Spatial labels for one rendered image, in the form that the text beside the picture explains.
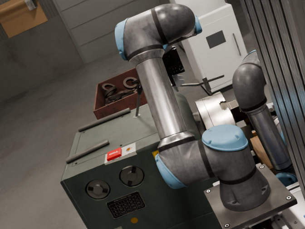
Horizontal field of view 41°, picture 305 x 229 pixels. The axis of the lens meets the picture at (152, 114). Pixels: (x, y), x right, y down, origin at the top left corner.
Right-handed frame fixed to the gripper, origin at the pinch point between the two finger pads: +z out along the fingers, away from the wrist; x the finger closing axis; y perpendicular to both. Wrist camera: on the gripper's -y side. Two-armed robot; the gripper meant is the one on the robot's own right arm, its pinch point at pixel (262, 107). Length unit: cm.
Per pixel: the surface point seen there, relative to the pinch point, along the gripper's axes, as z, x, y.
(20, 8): 789, 69, -325
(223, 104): -10.3, 13.3, -16.6
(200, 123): -10.1, 8.9, -28.6
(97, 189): -31, 8, -76
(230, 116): -16.1, 9.3, -15.7
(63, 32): 798, -18, -262
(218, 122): -16.5, 9.0, -21.4
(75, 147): -4, 17, -86
